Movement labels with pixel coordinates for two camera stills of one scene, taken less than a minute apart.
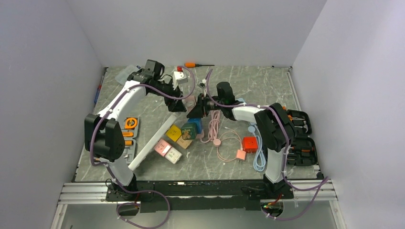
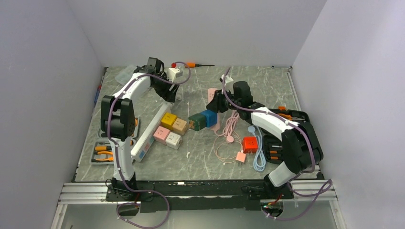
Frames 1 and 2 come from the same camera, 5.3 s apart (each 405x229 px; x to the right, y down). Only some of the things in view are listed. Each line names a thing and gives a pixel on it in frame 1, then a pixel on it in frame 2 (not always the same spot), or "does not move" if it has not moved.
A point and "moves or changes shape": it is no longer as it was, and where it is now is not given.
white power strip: [156, 136] → [147, 138]
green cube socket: [193, 128] moves or changes shape
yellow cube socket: [174, 132] → [167, 119]
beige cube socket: [185, 143] → [180, 126]
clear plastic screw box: [122, 77] does not move
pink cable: [214, 120] → [229, 129]
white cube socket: [173, 155] → [174, 140]
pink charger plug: [240, 154] does not move
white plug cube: [202, 84] → [229, 80]
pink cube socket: [162, 147] → [161, 135]
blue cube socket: [198, 121] moves or changes shape
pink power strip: [189, 102] moves or changes shape
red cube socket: [250, 144] does not move
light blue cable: [260, 160] does not move
